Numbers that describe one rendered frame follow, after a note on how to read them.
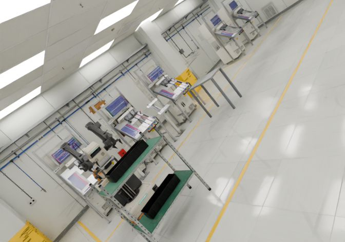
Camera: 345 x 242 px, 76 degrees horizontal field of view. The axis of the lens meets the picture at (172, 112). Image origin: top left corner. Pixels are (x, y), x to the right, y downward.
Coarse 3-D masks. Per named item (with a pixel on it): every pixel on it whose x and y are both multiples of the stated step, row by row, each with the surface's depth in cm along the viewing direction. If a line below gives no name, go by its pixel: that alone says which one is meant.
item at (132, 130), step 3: (129, 123) 514; (126, 126) 508; (129, 126) 507; (132, 126) 506; (135, 126) 505; (123, 129) 502; (126, 129) 501; (129, 129) 500; (132, 129) 499; (135, 129) 498; (138, 129) 497; (141, 129) 496; (126, 132) 494; (129, 132) 493; (132, 132) 492; (135, 132) 491; (138, 132) 490; (132, 135) 486; (135, 135) 485; (138, 135) 484
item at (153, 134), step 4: (148, 132) 531; (152, 132) 537; (156, 132) 542; (148, 136) 528; (152, 136) 534; (156, 136) 539; (132, 140) 551; (144, 140) 520; (132, 144) 516; (160, 144) 541; (164, 144) 547; (128, 148) 543; (160, 148) 538; (152, 152) 525; (156, 152) 530; (152, 156) 522; (148, 160) 516
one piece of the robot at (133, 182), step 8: (96, 168) 361; (136, 176) 373; (104, 184) 342; (128, 184) 362; (136, 184) 369; (120, 192) 346; (128, 192) 355; (136, 192) 363; (120, 200) 349; (128, 200) 350
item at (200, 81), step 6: (210, 72) 467; (216, 72) 440; (222, 72) 454; (204, 78) 458; (210, 78) 427; (228, 78) 458; (198, 84) 455; (216, 84) 429; (204, 90) 509; (210, 96) 511; (240, 96) 467; (198, 102) 484; (216, 102) 517; (228, 102) 440; (204, 108) 488; (234, 108) 442
